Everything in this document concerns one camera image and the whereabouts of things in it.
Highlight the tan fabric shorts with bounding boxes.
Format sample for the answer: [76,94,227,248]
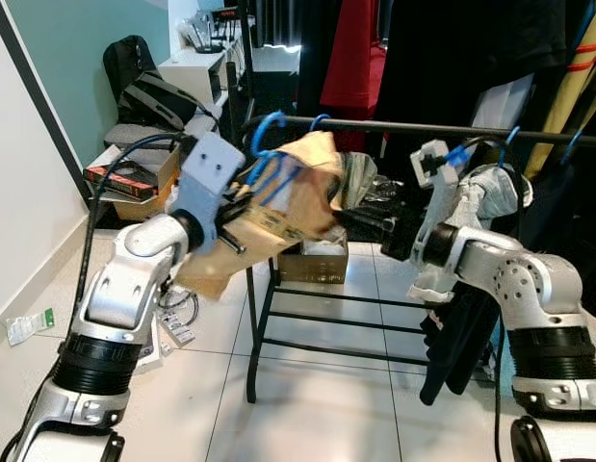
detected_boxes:
[172,130,349,301]

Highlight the brown cardboard box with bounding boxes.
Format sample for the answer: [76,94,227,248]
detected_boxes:
[276,241,350,286]

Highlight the black metal clothes rack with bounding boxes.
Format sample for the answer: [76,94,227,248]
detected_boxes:
[238,0,596,405]

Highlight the red and black box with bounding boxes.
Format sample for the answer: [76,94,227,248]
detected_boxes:
[84,144,181,205]

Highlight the white paper tag bundle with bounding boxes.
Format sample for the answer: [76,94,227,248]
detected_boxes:
[155,287,200,349]

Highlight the white desk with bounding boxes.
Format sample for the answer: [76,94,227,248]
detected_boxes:
[158,0,246,107]

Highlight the dark red hanging garment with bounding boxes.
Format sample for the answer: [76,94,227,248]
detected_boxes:
[320,0,387,121]

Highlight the pale blue hanging cloth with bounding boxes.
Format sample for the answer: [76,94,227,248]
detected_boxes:
[471,77,530,131]

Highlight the black hanging t-shirt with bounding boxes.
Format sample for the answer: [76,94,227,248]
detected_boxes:
[375,0,568,126]

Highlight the yellow cloth with red stripes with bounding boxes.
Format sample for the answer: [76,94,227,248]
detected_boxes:
[522,0,596,179]

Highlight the white packet with green corner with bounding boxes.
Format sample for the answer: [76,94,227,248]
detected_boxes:
[7,308,56,346]

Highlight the light grey left wrist camera mount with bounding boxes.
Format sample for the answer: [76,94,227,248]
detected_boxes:
[168,132,246,247]

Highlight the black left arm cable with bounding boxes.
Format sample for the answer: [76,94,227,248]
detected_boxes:
[81,133,188,314]

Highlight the black wall corner trim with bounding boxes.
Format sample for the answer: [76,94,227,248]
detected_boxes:
[0,0,93,205]

